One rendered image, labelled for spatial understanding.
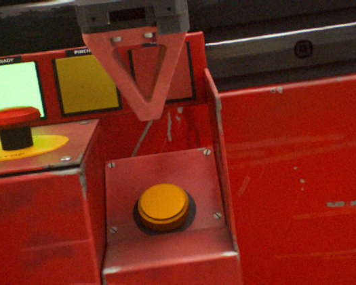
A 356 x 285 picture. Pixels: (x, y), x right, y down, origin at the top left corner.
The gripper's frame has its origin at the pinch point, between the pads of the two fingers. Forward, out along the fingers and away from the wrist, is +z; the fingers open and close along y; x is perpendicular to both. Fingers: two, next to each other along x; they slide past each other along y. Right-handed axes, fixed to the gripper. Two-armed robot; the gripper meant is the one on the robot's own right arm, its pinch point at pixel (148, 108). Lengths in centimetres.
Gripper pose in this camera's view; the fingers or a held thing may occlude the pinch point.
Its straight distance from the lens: 56.9
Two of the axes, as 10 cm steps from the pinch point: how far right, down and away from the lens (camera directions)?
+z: 1.2, 9.0, 4.3
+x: -9.9, 1.4, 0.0
